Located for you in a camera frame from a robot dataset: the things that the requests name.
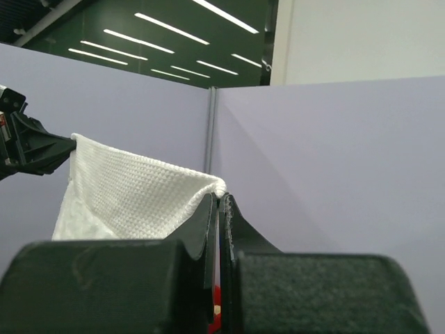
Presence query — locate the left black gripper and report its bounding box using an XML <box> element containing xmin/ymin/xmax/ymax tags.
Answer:
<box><xmin>1</xmin><ymin>85</ymin><xmax>76</xmax><ymax>180</ymax></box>

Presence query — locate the white towel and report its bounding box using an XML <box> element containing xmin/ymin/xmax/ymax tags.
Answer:
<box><xmin>52</xmin><ymin>134</ymin><xmax>227</xmax><ymax>241</ymax></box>

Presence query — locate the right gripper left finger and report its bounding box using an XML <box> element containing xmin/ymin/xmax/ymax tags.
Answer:
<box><xmin>1</xmin><ymin>194</ymin><xmax>218</xmax><ymax>333</ymax></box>

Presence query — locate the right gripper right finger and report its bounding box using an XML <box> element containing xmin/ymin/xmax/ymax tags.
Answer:
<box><xmin>219</xmin><ymin>194</ymin><xmax>430</xmax><ymax>333</ymax></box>

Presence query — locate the red plastic bin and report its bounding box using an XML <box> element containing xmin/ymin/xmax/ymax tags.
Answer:
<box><xmin>208</xmin><ymin>285</ymin><xmax>221</xmax><ymax>334</ymax></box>

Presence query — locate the left aluminium frame post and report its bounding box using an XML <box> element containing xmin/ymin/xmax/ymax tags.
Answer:
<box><xmin>204</xmin><ymin>86</ymin><xmax>218</xmax><ymax>174</ymax></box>

